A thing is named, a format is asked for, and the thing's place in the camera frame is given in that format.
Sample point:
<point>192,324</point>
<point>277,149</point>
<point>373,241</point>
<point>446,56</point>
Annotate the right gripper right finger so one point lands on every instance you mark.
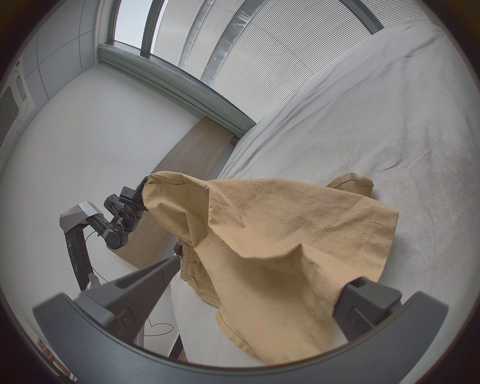
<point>367,307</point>

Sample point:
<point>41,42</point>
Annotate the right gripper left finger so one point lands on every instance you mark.
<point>127,296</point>

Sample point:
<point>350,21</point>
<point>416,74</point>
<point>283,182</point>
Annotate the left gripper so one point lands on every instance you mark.
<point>135,209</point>

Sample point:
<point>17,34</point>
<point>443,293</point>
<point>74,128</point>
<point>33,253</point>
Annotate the tan shorts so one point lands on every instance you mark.
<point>270,240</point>

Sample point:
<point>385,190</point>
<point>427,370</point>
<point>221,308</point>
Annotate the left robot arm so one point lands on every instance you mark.
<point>78,217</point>

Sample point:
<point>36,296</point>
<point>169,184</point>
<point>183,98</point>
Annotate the bed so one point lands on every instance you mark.
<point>375,131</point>

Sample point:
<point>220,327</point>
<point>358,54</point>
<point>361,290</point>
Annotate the white ceiling air conditioner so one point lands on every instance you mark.
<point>13,108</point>

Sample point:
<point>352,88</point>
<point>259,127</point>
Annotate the window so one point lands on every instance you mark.
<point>262,48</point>

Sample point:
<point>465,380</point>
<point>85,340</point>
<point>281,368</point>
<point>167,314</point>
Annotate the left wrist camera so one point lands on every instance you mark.
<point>128,194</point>

